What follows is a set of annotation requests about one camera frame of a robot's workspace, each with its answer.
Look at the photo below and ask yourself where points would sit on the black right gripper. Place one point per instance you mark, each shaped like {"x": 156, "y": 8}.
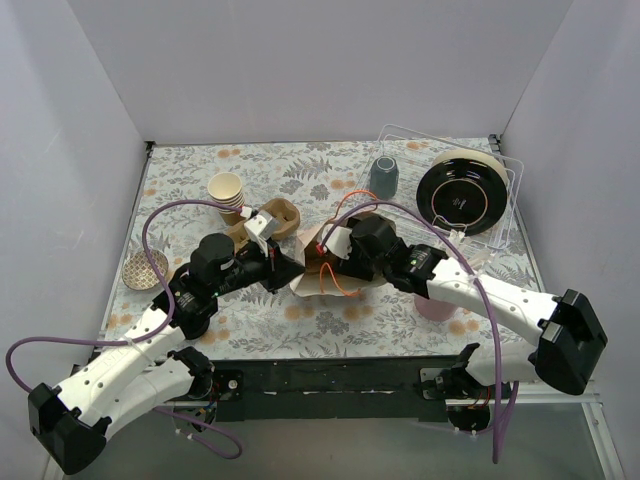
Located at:
{"x": 343, "y": 265}

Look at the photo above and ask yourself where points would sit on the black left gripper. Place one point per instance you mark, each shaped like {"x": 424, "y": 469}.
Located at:
{"x": 273, "y": 267}

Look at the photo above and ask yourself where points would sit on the printed kraft paper bag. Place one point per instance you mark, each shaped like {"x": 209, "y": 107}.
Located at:
{"x": 319, "y": 277}

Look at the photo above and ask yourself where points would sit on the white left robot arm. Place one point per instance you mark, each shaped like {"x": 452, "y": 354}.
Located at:
{"x": 74, "y": 419}

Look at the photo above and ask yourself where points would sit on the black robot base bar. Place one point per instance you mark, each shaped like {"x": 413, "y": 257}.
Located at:
{"x": 343, "y": 388}

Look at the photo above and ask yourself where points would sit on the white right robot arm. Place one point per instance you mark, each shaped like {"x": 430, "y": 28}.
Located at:
{"x": 561, "y": 337}

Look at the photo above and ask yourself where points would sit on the stacked brown pulp cup carriers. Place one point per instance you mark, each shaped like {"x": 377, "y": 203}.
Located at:
{"x": 285, "y": 211}

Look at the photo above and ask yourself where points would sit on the pink straw holder cup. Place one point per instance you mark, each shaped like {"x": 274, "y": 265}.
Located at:
{"x": 434, "y": 310}

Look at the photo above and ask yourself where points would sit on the dark teal ceramic cup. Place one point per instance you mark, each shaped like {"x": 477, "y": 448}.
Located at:
{"x": 384, "y": 177}

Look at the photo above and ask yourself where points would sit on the floral paper table mat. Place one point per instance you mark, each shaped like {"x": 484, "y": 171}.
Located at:
{"x": 251, "y": 323}

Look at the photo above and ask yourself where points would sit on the stack of brown paper cups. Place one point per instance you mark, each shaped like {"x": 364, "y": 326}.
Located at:
{"x": 226, "y": 188}

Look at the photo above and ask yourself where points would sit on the stack of black cup lids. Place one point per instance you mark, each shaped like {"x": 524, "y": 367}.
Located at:
{"x": 194, "y": 328}

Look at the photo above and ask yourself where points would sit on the cream ceramic plate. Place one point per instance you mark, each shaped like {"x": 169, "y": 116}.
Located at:
{"x": 473, "y": 155}

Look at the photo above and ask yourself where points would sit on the patterned ceramic bowl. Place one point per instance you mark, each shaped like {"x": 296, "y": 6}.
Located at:
{"x": 138, "y": 274}

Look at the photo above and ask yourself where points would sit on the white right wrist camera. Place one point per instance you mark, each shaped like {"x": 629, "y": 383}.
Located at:
{"x": 337, "y": 243}

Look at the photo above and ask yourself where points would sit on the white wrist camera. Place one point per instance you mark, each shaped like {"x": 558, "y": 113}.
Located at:
{"x": 337, "y": 243}
{"x": 260, "y": 225}

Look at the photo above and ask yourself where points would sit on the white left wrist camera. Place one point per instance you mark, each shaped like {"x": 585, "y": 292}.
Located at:
{"x": 260, "y": 225}

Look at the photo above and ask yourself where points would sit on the white wire dish rack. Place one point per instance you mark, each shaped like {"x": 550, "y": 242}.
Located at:
{"x": 461, "y": 195}

